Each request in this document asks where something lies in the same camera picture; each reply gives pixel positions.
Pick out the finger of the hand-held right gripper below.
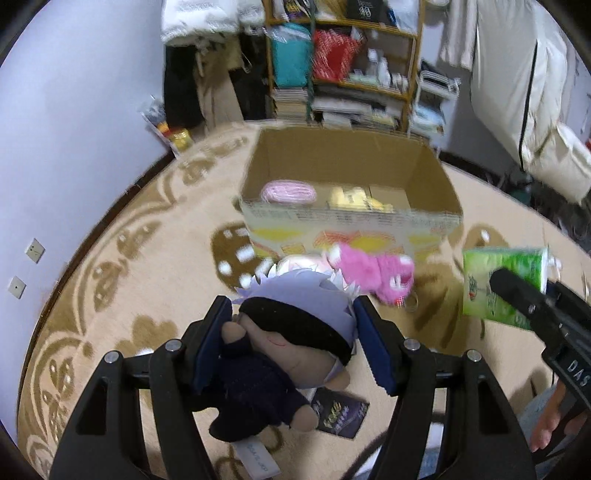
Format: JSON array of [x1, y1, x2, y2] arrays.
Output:
[[488, 268, 561, 329]]

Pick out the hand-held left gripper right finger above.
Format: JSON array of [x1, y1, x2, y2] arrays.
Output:
[[353, 295, 539, 480]]

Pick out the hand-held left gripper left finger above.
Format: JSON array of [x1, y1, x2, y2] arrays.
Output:
[[50, 295, 233, 480]]

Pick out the green tissue pack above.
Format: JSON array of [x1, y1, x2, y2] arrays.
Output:
[[462, 246, 550, 330]]

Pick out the white-haired plush doll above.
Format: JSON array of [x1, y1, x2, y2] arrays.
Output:
[[208, 268, 362, 443]]

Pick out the cardboard box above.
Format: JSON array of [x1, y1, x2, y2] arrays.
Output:
[[238, 126, 464, 259]]

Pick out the person's right hand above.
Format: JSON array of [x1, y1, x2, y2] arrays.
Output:
[[529, 382, 589, 453]]

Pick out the dark printed card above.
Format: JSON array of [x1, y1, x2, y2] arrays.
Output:
[[310, 388, 371, 439]]

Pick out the beige patterned rug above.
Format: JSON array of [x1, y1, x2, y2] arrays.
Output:
[[18, 121, 591, 480]]

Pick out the white pink plush toy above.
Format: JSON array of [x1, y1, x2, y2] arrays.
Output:
[[274, 252, 334, 280]]

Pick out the yellow plush toy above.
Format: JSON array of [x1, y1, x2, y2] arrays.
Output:
[[327, 187, 393, 213]]

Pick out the pink striped plush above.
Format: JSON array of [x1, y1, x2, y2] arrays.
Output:
[[261, 181, 317, 205]]

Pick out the box of small bottles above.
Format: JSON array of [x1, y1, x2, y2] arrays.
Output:
[[141, 96, 195, 160]]

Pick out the stack of books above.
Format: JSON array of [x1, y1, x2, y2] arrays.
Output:
[[270, 88, 309, 123]]

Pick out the black hanging clothes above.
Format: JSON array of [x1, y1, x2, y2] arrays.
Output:
[[164, 44, 206, 130]]

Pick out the wooden shelf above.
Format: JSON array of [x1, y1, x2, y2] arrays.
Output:
[[264, 0, 424, 134]]

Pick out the red patterned bag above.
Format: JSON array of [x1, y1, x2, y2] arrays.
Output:
[[311, 30, 363, 84]]

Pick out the teal bag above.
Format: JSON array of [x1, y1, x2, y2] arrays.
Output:
[[270, 25, 312, 89]]

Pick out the white fluffy coat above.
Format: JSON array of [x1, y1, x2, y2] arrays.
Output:
[[161, 0, 241, 46]]

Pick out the white wire rack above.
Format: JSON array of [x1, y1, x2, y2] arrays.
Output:
[[409, 58, 461, 137]]

